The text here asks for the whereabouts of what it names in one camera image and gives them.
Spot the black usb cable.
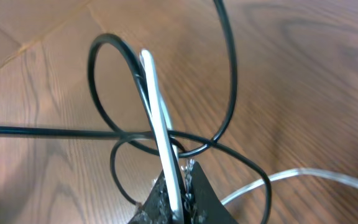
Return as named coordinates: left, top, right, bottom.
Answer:
left=0, top=0, right=273, bottom=224

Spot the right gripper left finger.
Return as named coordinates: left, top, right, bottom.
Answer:
left=128, top=172, right=173, bottom=224

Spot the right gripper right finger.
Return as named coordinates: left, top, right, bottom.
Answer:
left=185, top=159, right=237, bottom=224

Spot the white usb cable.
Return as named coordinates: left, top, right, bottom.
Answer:
left=139, top=49, right=358, bottom=224

